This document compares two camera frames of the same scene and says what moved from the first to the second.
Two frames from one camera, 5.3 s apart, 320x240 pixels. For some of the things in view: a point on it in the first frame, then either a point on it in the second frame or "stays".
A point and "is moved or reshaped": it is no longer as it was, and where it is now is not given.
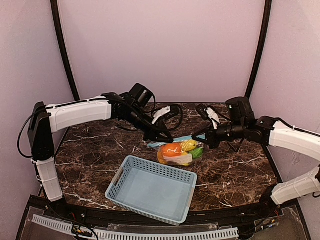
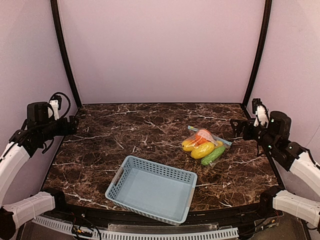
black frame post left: (54, 12) stays
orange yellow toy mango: (160, 158) → (189, 145)
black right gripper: (212, 136) → (240, 127)
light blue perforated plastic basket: (158, 191) stays
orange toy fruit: (171, 149) is moved or reshaped
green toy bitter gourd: (197, 153) → (215, 153)
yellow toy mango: (189, 145) → (202, 150)
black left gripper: (153, 132) → (72, 124)
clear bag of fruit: (183, 152) → (202, 144)
